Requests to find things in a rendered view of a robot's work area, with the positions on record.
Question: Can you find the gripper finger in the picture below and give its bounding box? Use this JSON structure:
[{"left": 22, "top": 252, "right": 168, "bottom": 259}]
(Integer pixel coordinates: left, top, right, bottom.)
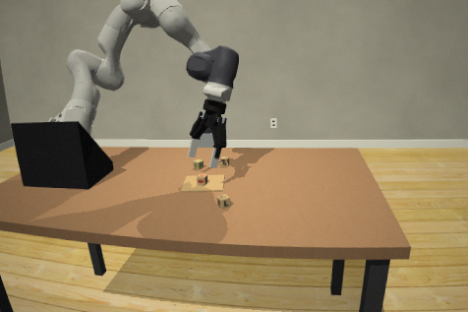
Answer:
[
  {"left": 188, "top": 112, "right": 208, "bottom": 157},
  {"left": 208, "top": 116, "right": 227, "bottom": 168}
]

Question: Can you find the tan square mat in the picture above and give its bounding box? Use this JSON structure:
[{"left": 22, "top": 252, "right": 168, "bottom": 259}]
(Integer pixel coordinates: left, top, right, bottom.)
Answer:
[{"left": 181, "top": 175, "right": 224, "bottom": 192}]

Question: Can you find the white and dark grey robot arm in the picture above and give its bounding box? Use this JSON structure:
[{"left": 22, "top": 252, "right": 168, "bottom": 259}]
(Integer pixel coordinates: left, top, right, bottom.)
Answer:
[{"left": 49, "top": 0, "right": 239, "bottom": 133}]

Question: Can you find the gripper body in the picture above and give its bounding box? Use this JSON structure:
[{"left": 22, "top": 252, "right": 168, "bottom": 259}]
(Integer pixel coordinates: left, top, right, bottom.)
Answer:
[{"left": 204, "top": 99, "right": 226, "bottom": 128}]

